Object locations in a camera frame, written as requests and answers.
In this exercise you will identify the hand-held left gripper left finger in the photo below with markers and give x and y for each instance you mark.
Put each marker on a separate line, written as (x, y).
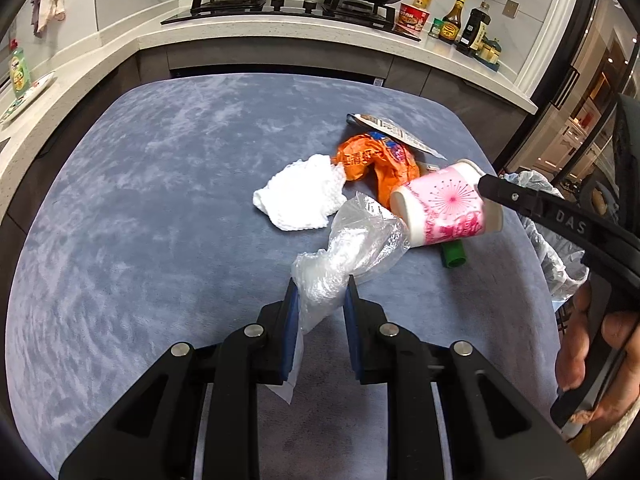
(290, 320)

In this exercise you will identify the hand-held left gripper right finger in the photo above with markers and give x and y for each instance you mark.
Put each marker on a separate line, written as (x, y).
(352, 320)

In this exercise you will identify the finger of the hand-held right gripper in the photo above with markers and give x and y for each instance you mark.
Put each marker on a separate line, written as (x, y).
(540, 210)

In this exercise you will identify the white bin liner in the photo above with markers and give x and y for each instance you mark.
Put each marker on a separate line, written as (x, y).
(552, 262)

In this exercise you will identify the clear plastic bag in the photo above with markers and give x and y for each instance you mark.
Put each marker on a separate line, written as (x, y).
(350, 240)

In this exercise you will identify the pink patterned paper cup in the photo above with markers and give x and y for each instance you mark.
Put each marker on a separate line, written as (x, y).
(440, 210)

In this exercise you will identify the person's right forearm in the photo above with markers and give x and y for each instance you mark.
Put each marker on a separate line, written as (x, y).
(610, 452)

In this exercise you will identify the person's right hand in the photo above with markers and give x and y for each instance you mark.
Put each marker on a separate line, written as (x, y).
(572, 340)

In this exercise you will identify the small green bottle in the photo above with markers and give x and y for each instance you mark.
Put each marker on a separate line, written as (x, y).
(452, 255)

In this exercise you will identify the black-framed glass door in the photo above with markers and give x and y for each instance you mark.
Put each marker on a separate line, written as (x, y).
(575, 85)

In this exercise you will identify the crumpled white paper towel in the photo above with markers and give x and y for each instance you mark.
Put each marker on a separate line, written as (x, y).
(300, 190)

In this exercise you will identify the orange snack wrapper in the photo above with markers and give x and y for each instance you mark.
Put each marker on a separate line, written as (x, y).
(385, 167)

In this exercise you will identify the green seasoning jar rack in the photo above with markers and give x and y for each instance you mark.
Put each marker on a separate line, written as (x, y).
(489, 55)

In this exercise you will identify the silver snack wrapper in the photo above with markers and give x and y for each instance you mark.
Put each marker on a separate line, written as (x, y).
(395, 132)

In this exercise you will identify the dark soy sauce bottle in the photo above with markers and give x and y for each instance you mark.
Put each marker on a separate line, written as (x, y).
(472, 32)

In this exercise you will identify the brown sauce bottle yellow cap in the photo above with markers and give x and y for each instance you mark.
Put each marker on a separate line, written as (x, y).
(451, 25)

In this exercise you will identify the small green-capped jar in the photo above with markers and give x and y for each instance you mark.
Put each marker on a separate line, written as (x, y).
(437, 29)

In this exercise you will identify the red instant noodle cup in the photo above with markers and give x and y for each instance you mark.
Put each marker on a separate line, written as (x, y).
(412, 19)

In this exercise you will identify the white counter with grey cabinets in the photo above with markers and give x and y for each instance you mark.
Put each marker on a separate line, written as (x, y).
(300, 35)

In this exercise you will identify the black gas stove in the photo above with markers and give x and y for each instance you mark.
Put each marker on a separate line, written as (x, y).
(290, 7)

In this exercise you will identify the white plate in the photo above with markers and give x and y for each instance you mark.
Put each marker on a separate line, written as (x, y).
(27, 100)

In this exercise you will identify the green dish soap bottle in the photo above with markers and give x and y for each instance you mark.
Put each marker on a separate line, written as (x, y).
(20, 72)

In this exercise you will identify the grey hanging cloth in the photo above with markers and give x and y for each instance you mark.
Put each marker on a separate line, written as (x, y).
(36, 10)

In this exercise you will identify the wall socket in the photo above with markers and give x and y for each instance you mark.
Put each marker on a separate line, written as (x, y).
(511, 9)

